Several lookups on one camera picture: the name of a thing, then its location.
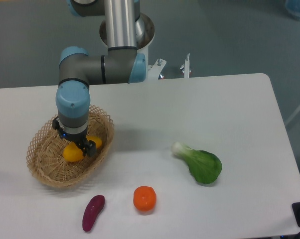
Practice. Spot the green bok choy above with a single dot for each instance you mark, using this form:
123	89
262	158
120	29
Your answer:
205	167

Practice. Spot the purple sweet potato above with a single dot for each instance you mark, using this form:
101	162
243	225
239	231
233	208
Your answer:
93	209

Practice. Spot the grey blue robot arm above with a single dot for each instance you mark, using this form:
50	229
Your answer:
78	70

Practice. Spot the orange tangerine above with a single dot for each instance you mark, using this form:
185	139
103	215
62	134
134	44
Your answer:
144	198

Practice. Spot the yellow mango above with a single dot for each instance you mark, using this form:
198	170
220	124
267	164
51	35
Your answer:
72	153

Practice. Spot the woven wicker basket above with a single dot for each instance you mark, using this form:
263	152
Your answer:
44	155

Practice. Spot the blue plastic bag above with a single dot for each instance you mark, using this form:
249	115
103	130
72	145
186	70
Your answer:
293	8

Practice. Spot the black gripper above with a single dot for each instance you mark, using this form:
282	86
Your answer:
88	147

